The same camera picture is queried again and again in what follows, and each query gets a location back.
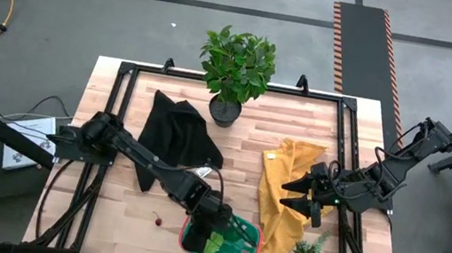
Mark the black stand beam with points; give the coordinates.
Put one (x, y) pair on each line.
(5, 131)

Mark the black mat with striped edges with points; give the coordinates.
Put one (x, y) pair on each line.
(362, 52)

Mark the black aluminium table frame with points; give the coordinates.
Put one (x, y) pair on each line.
(325, 96)

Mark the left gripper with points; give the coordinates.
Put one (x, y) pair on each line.
(213, 214)

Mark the red toy cherry with stem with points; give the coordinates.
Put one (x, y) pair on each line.
(158, 222)

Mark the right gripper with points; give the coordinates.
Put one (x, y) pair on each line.
(342, 191)

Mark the white label on yellow cloth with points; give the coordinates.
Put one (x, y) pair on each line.
(271, 155)

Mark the black cloth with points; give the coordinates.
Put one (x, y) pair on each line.
(180, 129)

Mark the white paper booklet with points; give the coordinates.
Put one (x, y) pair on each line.
(20, 154)

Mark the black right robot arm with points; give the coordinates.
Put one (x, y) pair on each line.
(404, 162)

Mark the leafy plant in black pot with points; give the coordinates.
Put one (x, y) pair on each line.
(237, 65)

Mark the yellow cloth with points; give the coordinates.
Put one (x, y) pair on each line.
(278, 224)

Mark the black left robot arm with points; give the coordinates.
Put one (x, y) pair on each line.
(136, 153)

